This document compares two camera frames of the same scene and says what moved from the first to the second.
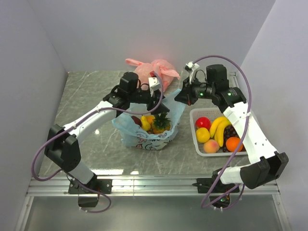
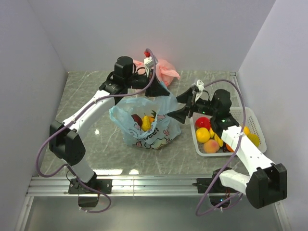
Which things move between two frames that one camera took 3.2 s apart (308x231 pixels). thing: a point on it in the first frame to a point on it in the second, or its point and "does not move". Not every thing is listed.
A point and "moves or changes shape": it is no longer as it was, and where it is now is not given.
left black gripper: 157,96 to 156,89
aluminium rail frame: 45,186 does not move
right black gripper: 183,97 to 180,114
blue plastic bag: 132,135 moves or changes shape
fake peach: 211,146 does not move
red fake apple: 203,122 does not move
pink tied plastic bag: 164,69 does not move
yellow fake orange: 202,134 does not move
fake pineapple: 160,124 to 152,119
